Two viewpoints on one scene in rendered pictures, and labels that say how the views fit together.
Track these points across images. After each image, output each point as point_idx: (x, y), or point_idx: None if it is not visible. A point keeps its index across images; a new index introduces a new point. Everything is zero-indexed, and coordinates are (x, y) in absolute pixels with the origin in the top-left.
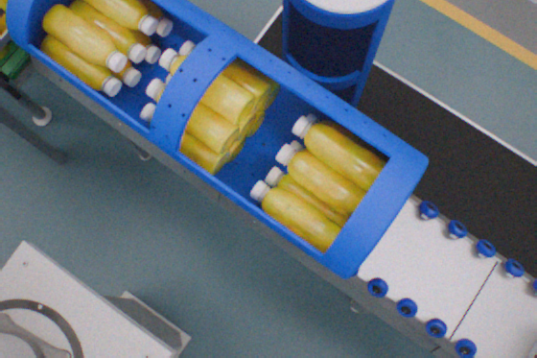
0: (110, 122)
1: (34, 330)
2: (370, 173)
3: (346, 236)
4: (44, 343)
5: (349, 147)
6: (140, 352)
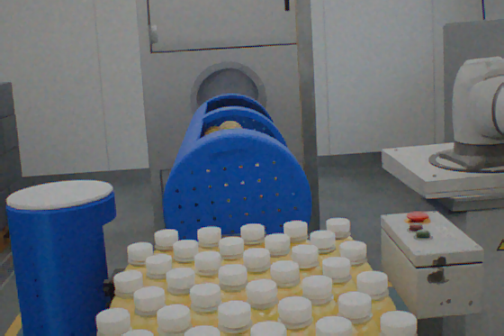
0: None
1: (454, 164)
2: (216, 126)
3: (258, 103)
4: (449, 155)
5: (210, 130)
6: (398, 151)
